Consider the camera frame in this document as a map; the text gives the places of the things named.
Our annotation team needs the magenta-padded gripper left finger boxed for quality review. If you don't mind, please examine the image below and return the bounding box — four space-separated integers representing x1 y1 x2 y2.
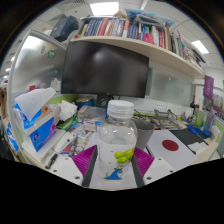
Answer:
46 144 100 189

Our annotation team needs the black computer monitor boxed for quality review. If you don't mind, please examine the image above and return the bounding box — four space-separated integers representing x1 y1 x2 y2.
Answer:
60 40 150 108

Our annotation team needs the coiled blue cable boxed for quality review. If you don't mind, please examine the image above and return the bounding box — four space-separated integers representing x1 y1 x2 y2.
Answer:
186 124 203 136

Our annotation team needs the clear plastic water bottle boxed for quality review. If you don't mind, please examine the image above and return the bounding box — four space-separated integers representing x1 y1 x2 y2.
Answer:
98 99 139 183

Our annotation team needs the photo print poster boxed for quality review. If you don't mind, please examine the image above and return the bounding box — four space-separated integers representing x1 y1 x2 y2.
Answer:
203 93 224 120

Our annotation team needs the purple hanging banner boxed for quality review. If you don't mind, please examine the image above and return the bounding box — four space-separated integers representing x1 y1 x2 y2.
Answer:
202 74 215 101

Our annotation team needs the translucent purple drink bottle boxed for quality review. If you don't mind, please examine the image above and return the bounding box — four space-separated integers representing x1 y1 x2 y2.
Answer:
202 108 217 138

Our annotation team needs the white wall socket row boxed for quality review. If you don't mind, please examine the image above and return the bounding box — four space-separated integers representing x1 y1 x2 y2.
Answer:
154 101 184 116

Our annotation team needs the flat round red coaster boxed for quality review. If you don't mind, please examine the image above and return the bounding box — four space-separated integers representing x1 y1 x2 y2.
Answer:
161 139 180 152

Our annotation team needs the small white box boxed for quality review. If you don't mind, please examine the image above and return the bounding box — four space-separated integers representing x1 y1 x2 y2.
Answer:
209 124 222 141

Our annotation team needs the small white paper sheet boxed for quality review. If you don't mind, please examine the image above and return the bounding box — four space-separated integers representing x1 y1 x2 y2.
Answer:
188 141 209 155

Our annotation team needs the grey metal laptop stand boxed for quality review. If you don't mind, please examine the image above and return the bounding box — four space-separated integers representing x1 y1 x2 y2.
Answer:
153 108 183 129

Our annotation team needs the black pen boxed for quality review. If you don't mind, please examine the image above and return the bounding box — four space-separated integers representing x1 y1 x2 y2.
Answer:
44 153 59 169

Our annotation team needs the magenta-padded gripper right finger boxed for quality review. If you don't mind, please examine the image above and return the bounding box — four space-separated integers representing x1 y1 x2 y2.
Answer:
130 146 176 188

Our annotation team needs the blue tissue box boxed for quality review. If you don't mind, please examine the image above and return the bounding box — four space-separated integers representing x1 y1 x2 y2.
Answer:
13 87 61 153

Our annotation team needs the white tissue pack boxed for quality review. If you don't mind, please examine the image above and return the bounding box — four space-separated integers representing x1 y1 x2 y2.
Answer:
56 99 78 121

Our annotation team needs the wooden shelf with books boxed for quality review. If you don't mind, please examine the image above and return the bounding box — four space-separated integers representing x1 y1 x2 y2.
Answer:
71 9 208 80

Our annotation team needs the clear plastic box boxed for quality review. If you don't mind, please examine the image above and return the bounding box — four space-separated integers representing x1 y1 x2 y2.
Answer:
77 105 108 123

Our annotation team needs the dark wine bottle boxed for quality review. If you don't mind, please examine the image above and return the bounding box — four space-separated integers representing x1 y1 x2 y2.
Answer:
189 94 197 118

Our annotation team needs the dark blue box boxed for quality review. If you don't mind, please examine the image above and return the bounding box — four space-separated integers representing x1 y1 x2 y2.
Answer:
49 15 80 43

